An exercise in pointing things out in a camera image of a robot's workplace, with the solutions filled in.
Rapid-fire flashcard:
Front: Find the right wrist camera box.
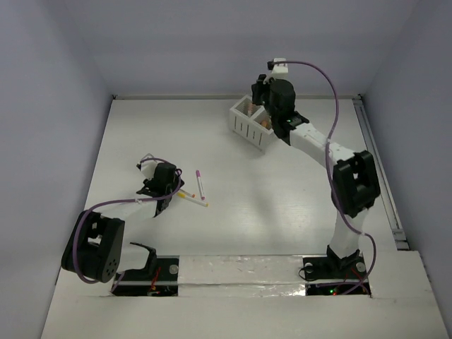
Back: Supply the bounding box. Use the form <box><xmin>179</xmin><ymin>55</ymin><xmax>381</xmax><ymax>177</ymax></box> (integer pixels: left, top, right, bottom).
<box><xmin>266</xmin><ymin>58</ymin><xmax>289</xmax><ymax>81</ymax></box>

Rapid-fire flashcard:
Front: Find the yellow-capped white marker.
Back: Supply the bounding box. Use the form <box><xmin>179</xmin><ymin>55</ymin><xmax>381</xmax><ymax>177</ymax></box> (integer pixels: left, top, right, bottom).
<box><xmin>177</xmin><ymin>192</ymin><xmax>209</xmax><ymax>207</ymax></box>

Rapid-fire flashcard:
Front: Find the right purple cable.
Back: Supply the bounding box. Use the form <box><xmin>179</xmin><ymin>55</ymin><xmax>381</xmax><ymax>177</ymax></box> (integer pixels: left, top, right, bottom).
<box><xmin>278</xmin><ymin>59</ymin><xmax>377</xmax><ymax>296</ymax></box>

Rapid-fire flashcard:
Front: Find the white two-compartment organizer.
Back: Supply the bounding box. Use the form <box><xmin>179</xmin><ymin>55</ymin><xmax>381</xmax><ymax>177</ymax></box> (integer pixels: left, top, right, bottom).
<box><xmin>228</xmin><ymin>95</ymin><xmax>276</xmax><ymax>152</ymax></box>

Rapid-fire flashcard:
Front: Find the aluminium rail right edge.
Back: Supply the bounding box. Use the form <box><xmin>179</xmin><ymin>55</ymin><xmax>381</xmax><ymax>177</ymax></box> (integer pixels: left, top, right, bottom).
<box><xmin>352</xmin><ymin>95</ymin><xmax>411</xmax><ymax>251</ymax></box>

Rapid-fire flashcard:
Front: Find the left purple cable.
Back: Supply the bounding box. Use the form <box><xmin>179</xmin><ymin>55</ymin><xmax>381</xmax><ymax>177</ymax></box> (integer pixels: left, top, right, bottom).
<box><xmin>72</xmin><ymin>158</ymin><xmax>185</xmax><ymax>285</ymax></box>

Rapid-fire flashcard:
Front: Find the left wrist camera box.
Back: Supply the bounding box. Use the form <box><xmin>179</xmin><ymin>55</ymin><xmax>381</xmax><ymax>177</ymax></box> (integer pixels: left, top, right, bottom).
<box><xmin>136</xmin><ymin>153</ymin><xmax>160</xmax><ymax>179</ymax></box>

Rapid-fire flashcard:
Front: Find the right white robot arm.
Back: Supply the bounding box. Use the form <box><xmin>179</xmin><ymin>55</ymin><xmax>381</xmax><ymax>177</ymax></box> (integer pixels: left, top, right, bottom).
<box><xmin>251</xmin><ymin>74</ymin><xmax>381</xmax><ymax>277</ymax></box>

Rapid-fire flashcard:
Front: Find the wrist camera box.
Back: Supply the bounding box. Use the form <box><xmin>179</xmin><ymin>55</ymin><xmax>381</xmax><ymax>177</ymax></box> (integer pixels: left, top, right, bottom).
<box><xmin>136</xmin><ymin>153</ymin><xmax>160</xmax><ymax>179</ymax></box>
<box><xmin>266</xmin><ymin>58</ymin><xmax>289</xmax><ymax>81</ymax></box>

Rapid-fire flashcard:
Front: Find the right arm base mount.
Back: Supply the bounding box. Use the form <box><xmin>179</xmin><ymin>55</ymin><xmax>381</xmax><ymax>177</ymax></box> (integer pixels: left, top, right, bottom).
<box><xmin>298</xmin><ymin>248</ymin><xmax>371</xmax><ymax>296</ymax></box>

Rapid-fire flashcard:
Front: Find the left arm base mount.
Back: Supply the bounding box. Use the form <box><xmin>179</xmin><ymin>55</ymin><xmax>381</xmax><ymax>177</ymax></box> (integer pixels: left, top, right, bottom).
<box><xmin>110</xmin><ymin>242</ymin><xmax>179</xmax><ymax>297</ymax></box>

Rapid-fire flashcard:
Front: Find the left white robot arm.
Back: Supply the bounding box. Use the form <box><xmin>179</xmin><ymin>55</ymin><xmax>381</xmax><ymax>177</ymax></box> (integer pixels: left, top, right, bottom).
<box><xmin>61</xmin><ymin>156</ymin><xmax>184</xmax><ymax>284</ymax></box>

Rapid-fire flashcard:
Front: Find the purple cable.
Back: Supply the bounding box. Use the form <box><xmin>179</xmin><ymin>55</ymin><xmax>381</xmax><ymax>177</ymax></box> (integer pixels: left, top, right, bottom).
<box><xmin>72</xmin><ymin>158</ymin><xmax>185</xmax><ymax>285</ymax></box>
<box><xmin>278</xmin><ymin>59</ymin><xmax>377</xmax><ymax>296</ymax></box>

